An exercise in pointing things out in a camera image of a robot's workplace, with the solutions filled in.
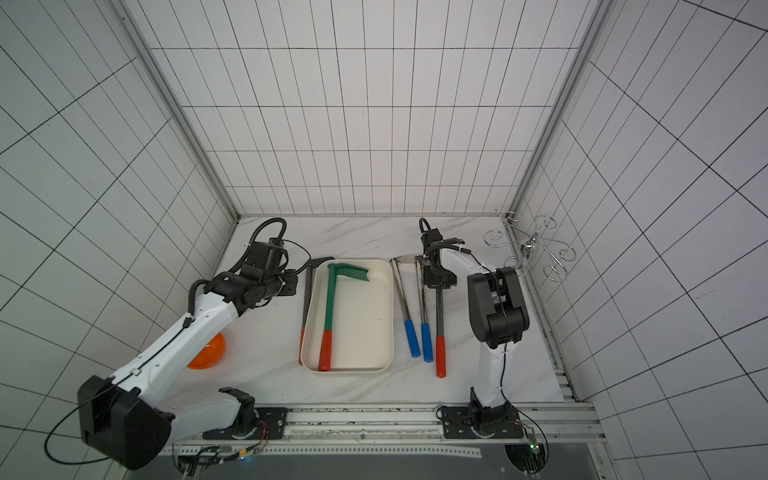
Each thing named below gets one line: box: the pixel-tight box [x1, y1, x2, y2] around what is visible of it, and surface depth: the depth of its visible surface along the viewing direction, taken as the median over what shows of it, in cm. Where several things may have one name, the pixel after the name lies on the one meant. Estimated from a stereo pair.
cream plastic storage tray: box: [301, 260, 395, 374], surface depth 92 cm
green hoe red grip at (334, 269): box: [318, 263, 369, 372], surface depth 92 cm
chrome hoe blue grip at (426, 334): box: [414, 255, 433, 363], surface depth 91 cm
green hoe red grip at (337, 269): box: [327, 263, 369, 291], surface depth 100 cm
